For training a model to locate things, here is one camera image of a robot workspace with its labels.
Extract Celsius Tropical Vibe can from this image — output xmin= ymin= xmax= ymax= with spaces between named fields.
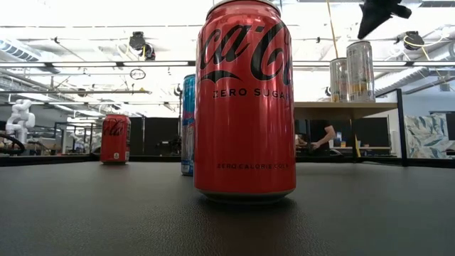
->
xmin=346 ymin=40 xmax=376 ymax=103

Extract white Celsius can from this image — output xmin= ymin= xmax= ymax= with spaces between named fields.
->
xmin=329 ymin=57 xmax=348 ymax=103

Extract red Coca-Cola Zero can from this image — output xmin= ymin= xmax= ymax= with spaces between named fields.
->
xmin=193 ymin=0 xmax=297 ymax=204
xmin=100 ymin=113 xmax=132 ymax=166

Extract blue Red Bull can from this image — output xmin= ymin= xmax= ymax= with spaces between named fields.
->
xmin=180 ymin=73 xmax=197 ymax=177

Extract wooden shelf black legs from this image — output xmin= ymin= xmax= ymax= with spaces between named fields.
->
xmin=294 ymin=87 xmax=409 ymax=167

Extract leaf-pattern cloth panel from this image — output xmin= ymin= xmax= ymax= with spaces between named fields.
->
xmin=405 ymin=112 xmax=449 ymax=159

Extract person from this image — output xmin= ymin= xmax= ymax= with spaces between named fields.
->
xmin=295 ymin=119 xmax=337 ymax=156

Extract black metal stand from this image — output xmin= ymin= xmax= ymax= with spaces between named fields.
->
xmin=173 ymin=83 xmax=183 ymax=157

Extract black room partition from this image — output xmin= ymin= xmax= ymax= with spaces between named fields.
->
xmin=129 ymin=116 xmax=182 ymax=156

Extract long ceiling light bar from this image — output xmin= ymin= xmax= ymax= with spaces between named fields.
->
xmin=0 ymin=60 xmax=455 ymax=69

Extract gray ceiling pipe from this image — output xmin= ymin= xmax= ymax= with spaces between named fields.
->
xmin=0 ymin=89 xmax=152 ymax=95

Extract black ceiling cable reel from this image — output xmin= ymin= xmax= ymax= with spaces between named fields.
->
xmin=396 ymin=31 xmax=426 ymax=50
xmin=128 ymin=31 xmax=156 ymax=61

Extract black aluminium table frame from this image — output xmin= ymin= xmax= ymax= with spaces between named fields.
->
xmin=0 ymin=152 xmax=455 ymax=168

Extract white ceiling air duct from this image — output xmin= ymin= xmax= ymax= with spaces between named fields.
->
xmin=0 ymin=38 xmax=40 ymax=63

